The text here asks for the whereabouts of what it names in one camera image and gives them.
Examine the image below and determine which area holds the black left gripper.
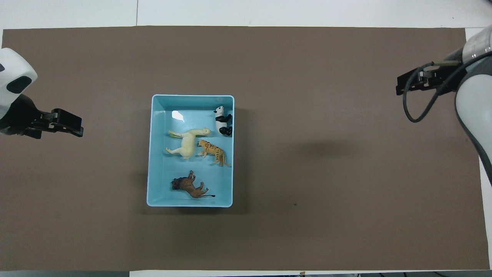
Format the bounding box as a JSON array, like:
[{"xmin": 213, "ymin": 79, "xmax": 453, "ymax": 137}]
[{"xmin": 0, "ymin": 94, "xmax": 84, "ymax": 140}]

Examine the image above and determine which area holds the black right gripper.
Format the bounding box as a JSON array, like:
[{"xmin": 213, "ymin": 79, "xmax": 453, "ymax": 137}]
[{"xmin": 396, "ymin": 63, "xmax": 462, "ymax": 96}]

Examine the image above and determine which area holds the cream white horse toy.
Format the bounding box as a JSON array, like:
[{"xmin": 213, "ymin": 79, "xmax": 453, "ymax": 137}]
[{"xmin": 165, "ymin": 128, "xmax": 211, "ymax": 160}]

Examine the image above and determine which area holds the brown lion toy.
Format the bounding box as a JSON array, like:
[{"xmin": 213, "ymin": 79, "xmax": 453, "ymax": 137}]
[{"xmin": 171, "ymin": 170, "xmax": 216, "ymax": 199}]

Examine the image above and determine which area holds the orange striped tiger toy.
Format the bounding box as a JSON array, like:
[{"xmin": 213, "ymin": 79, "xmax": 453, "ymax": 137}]
[{"xmin": 197, "ymin": 140, "xmax": 232, "ymax": 167}]

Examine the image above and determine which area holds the black white panda toy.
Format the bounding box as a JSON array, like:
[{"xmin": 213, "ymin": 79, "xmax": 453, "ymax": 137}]
[{"xmin": 213, "ymin": 105, "xmax": 233, "ymax": 137}]

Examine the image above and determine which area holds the light blue storage box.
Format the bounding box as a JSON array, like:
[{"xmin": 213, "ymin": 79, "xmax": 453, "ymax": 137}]
[{"xmin": 146, "ymin": 95, "xmax": 235, "ymax": 208}]

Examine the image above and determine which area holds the brown table mat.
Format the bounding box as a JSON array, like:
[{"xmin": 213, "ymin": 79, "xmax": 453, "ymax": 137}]
[{"xmin": 2, "ymin": 26, "xmax": 491, "ymax": 271}]

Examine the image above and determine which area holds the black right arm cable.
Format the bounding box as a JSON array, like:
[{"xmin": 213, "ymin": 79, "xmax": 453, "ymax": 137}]
[{"xmin": 402, "ymin": 52, "xmax": 468, "ymax": 123}]

